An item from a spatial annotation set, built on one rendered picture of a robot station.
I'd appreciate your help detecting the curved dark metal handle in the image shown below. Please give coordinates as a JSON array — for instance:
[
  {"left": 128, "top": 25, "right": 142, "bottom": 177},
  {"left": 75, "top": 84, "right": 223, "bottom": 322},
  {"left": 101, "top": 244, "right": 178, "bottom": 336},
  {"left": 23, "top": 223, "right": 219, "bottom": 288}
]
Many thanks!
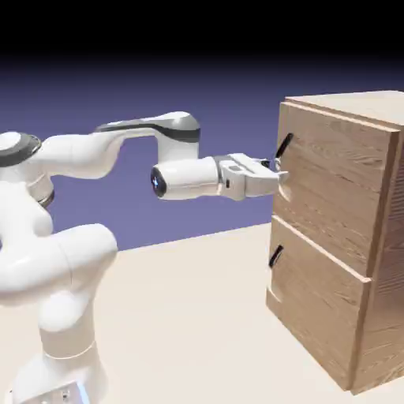
[
  {"left": 267, "top": 244, "right": 285, "bottom": 304},
  {"left": 273, "top": 132, "right": 295, "bottom": 203}
]

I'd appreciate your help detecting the light wood cabinet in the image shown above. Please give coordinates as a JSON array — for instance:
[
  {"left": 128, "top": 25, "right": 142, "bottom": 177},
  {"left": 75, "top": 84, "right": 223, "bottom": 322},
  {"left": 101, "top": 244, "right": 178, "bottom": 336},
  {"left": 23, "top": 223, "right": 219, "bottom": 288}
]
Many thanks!
[{"left": 265, "top": 90, "right": 404, "bottom": 396}]

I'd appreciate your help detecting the large light wood cabinet door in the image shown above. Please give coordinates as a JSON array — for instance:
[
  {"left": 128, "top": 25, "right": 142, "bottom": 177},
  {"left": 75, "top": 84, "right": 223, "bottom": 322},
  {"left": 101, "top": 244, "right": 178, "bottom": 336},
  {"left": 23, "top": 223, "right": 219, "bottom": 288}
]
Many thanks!
[{"left": 272, "top": 101, "right": 402, "bottom": 279}]

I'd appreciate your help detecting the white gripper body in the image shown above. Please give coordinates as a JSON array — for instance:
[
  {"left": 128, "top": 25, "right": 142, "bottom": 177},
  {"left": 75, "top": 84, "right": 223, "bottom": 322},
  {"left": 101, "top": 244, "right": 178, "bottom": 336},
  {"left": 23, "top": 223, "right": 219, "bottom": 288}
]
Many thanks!
[{"left": 230, "top": 152, "right": 281, "bottom": 199}]

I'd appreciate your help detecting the small light wood cabinet door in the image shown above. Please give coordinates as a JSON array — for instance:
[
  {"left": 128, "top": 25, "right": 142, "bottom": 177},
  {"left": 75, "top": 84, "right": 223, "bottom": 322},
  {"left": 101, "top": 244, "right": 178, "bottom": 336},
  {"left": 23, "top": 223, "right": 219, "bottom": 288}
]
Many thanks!
[{"left": 265, "top": 215, "right": 372, "bottom": 393}]

